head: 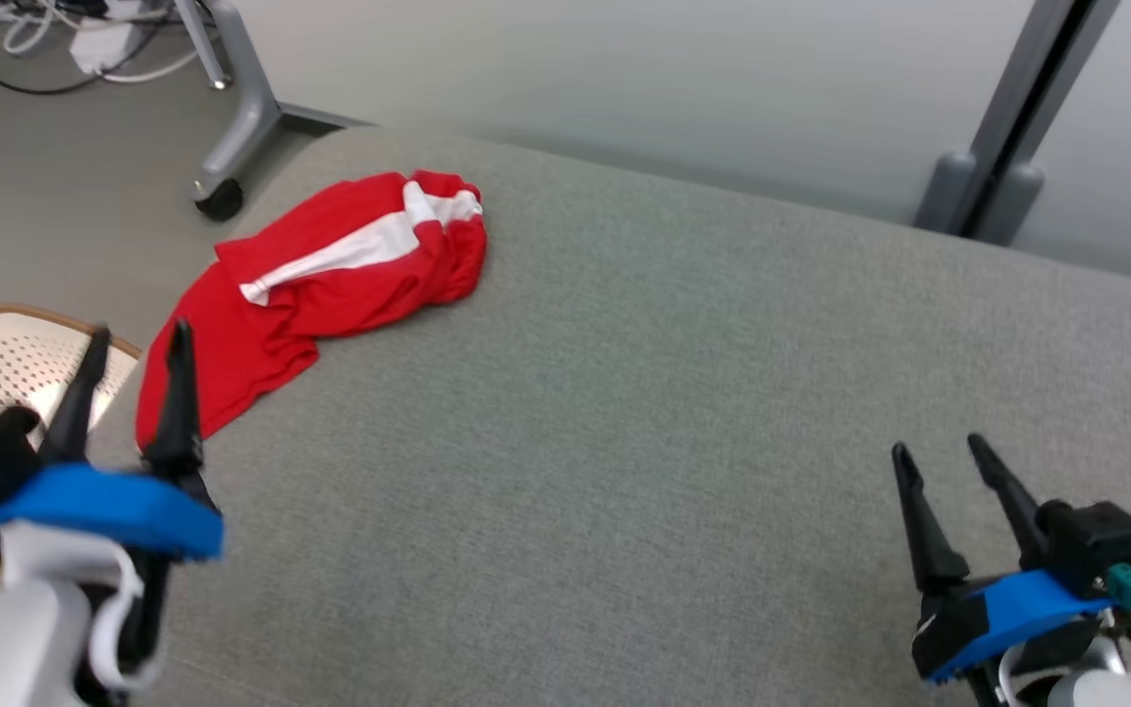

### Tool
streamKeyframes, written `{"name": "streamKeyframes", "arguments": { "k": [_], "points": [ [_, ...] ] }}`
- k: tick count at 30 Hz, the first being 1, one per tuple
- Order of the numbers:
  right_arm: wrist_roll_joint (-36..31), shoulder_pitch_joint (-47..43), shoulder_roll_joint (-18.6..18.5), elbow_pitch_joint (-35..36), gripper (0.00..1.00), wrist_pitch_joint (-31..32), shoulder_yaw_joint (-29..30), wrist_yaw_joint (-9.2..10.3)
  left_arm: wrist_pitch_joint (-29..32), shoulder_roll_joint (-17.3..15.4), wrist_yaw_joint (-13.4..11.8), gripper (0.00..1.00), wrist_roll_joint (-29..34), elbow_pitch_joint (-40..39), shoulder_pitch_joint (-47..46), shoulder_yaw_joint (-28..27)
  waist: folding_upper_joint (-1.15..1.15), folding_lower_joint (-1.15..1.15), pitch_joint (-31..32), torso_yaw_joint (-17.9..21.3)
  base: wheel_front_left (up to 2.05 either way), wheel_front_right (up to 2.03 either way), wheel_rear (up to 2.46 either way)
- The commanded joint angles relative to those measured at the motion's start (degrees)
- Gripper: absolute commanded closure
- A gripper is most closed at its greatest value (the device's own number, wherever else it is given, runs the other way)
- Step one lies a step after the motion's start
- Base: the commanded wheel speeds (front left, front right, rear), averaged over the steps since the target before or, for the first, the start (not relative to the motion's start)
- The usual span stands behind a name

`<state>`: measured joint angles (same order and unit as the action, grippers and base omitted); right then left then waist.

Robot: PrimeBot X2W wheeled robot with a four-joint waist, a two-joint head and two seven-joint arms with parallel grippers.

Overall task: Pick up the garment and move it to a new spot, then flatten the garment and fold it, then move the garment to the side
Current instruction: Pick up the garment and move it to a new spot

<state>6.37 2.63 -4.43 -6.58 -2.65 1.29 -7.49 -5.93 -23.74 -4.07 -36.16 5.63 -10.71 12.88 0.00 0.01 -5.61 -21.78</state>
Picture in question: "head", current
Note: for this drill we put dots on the white perforated laundry basket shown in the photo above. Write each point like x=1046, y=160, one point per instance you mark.
x=6, y=368

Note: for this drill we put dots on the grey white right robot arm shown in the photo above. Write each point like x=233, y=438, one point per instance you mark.
x=1081, y=692

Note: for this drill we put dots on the thin metal desk strut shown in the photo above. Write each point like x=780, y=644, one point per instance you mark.
x=200, y=44

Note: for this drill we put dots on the white power strip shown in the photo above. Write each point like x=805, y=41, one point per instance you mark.
x=99, y=47

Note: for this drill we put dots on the red shorts with white stripes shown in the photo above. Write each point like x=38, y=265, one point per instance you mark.
x=330, y=285

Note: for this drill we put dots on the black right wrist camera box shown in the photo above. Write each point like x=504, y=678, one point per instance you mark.
x=1096, y=545

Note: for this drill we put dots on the grey cylindrical post foot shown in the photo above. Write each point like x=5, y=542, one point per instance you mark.
x=1009, y=206
x=943, y=191

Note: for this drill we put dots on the blue-topped left gripper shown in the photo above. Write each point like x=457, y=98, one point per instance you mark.
x=104, y=506

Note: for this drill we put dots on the grey partition post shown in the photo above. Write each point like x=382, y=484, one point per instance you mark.
x=1037, y=98

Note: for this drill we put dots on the blue-topped right gripper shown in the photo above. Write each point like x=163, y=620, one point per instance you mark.
x=1017, y=604

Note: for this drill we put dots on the grey desk leg with caster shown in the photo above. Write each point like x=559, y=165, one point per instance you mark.
x=246, y=98

